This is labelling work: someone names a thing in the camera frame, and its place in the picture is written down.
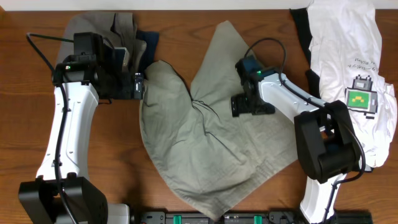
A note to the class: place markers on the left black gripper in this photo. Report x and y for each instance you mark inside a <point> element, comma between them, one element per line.
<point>126,91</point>

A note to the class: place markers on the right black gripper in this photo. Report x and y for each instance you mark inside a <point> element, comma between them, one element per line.
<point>237,106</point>

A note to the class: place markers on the khaki green shorts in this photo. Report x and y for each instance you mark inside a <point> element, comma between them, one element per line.
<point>208,158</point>

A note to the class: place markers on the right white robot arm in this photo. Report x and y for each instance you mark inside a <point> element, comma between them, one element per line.
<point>328,150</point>

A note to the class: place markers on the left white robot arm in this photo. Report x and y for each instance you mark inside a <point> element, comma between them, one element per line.
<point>62,191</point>

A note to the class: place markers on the folded grey garment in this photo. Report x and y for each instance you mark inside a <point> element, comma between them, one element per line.
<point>119,27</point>

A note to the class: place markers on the folded navy garment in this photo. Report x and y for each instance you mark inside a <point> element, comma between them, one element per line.
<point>151,39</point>

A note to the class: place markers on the black garment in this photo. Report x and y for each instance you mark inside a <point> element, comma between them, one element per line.
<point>300,17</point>

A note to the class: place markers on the white printed t-shirt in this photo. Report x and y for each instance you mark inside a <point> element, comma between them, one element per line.
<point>345,53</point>

